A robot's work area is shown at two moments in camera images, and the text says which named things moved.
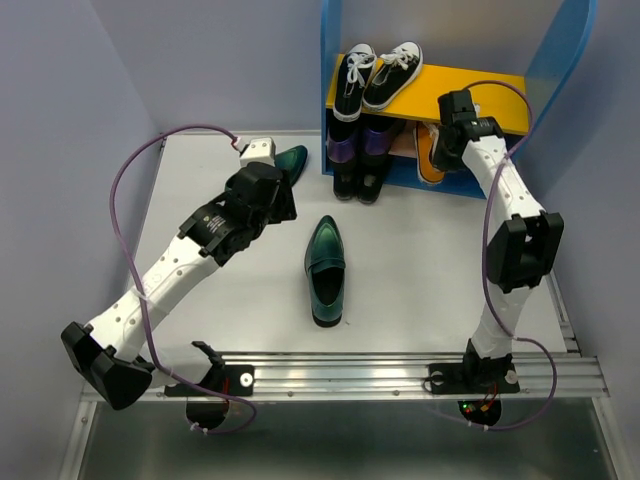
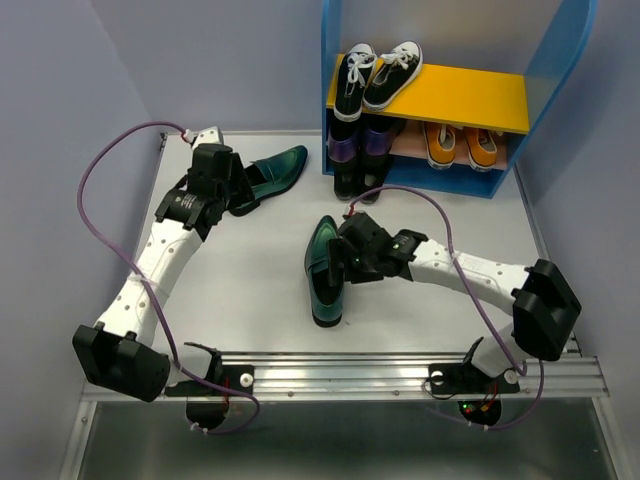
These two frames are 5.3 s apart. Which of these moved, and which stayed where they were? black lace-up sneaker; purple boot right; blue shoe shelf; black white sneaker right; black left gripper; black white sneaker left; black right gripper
Moved: black right gripper; black left gripper
Stayed: black white sneaker right; blue shoe shelf; black lace-up sneaker; purple boot right; black white sneaker left
